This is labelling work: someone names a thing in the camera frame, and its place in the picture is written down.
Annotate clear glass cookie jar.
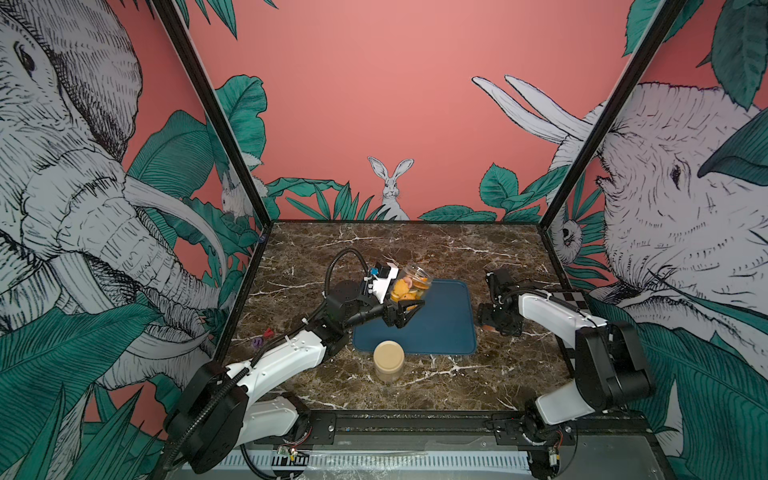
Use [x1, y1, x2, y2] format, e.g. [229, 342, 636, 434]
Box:
[390, 264, 433, 302]

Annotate pile of yellow cookies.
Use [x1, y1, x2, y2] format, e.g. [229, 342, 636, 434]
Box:
[390, 276, 423, 302]

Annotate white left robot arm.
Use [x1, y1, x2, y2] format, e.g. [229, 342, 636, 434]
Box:
[152, 281, 426, 479]

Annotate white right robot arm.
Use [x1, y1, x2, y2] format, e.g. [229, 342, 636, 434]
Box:
[476, 268, 655, 446]

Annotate teal rectangular tray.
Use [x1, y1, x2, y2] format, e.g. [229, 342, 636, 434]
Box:
[353, 279, 477, 355]

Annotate black white checkerboard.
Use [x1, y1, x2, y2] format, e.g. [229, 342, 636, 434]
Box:
[552, 289, 591, 377]

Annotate small red purple object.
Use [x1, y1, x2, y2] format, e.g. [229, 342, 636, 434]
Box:
[251, 328, 275, 350]

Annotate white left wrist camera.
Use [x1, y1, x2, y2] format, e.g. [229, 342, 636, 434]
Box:
[365, 262, 399, 303]

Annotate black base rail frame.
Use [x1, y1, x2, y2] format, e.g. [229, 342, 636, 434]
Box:
[161, 409, 661, 480]

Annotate white slotted cable duct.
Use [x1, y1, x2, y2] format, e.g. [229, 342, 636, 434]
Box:
[179, 449, 535, 474]

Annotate black cage frame post right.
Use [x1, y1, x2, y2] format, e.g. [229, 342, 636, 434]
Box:
[538, 0, 686, 230]

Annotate black cage frame post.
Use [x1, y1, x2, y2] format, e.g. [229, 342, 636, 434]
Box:
[538, 0, 686, 230]
[151, 0, 273, 230]

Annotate black cage frame post left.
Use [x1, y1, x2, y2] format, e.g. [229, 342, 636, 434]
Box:
[151, 0, 273, 230]

